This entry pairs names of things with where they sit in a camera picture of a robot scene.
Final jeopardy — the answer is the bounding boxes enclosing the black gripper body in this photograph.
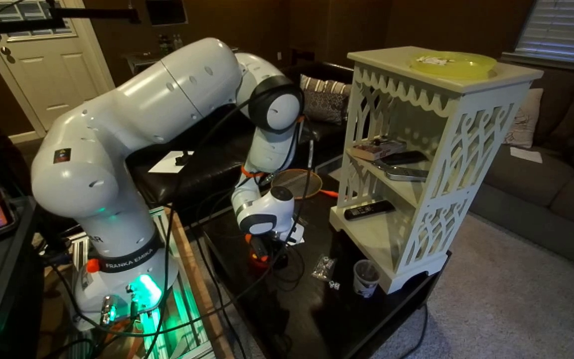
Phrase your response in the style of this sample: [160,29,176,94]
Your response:
[246,228,294,264]

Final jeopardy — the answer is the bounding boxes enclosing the red bowl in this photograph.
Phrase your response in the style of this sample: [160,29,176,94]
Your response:
[246,246,266,270]
[272,166,342,202]

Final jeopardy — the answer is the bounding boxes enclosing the white lattice shelf unit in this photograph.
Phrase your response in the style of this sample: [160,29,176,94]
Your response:
[328,45,547,296]

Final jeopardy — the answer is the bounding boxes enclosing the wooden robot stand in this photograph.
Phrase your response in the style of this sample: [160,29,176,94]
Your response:
[67,206,238,359]

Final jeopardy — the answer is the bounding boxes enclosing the clear plastic cup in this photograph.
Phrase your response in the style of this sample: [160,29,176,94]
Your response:
[352,258,384,300]

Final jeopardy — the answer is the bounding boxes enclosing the black leather sofa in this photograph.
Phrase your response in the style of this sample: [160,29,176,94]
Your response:
[110,63,356,232]

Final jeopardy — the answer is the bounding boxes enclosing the black remote control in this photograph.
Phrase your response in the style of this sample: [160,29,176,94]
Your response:
[344,198,399,222]

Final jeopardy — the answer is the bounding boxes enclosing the white paper sheet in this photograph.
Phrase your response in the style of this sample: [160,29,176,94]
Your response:
[148,150,196,178]

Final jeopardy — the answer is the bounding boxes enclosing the flat colourful book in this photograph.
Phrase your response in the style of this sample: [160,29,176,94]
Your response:
[350,136,409,162]

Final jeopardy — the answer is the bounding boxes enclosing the grey flat device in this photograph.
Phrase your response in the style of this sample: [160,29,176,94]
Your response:
[386,166,433,184]

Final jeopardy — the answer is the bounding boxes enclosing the patterned throw pillow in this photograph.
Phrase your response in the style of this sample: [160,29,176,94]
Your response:
[300,72,356,126]

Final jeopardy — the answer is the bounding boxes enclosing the black phone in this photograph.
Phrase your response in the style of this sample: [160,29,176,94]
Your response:
[380,150,431,170]

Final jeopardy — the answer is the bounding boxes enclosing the yellow-green plate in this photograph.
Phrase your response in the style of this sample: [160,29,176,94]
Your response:
[405,51,503,84]

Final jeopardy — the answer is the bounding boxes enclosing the small white paper note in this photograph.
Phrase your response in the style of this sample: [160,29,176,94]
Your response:
[509,144,547,166]

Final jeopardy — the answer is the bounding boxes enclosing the white panel door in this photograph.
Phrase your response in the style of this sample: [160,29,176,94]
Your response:
[0,0,118,138]

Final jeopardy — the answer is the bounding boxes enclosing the grey fabric sofa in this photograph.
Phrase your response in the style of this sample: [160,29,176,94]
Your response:
[469,67,574,278]

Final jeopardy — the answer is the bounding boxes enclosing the light cushion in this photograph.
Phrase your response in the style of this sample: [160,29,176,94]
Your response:
[505,86,547,150]

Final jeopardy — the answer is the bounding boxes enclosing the window blinds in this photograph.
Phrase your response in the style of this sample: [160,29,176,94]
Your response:
[501,0,574,74]

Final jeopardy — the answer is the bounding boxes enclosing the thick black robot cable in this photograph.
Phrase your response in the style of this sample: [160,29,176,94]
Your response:
[142,82,320,359]

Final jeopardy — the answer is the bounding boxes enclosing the thin black power cable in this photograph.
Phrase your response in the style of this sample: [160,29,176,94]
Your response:
[397,248,455,359]

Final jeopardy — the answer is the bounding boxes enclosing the black cable bundle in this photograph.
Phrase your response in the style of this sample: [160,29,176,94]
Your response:
[31,226,170,359]

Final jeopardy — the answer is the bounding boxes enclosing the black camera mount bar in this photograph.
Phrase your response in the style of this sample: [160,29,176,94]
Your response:
[0,5,140,37]

